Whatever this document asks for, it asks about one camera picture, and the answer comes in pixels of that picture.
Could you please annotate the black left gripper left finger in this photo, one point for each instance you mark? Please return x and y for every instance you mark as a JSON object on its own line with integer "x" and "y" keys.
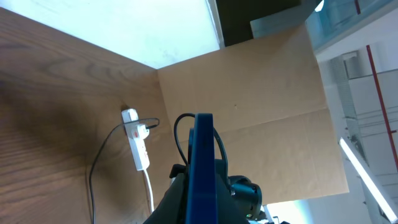
{"x": 170, "y": 209}

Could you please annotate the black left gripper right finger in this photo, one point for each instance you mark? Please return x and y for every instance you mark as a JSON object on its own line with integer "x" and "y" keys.
{"x": 228, "y": 213}

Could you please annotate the blue Galaxy smartphone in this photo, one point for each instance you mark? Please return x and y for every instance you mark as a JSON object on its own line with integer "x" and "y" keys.
{"x": 201, "y": 197}

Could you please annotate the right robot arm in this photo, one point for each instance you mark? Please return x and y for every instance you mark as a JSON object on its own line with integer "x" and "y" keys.
{"x": 246, "y": 195}

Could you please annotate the white USB charger plug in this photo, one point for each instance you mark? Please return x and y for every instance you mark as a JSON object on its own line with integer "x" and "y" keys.
{"x": 139, "y": 131}

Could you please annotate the white power strip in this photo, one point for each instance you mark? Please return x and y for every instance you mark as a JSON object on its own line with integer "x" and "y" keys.
{"x": 138, "y": 147}

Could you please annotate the brown cardboard panel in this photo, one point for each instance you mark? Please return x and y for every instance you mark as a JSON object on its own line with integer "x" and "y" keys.
{"x": 268, "y": 104}

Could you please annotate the white ceiling light tube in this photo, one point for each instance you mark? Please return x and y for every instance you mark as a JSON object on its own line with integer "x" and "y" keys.
{"x": 370, "y": 180}

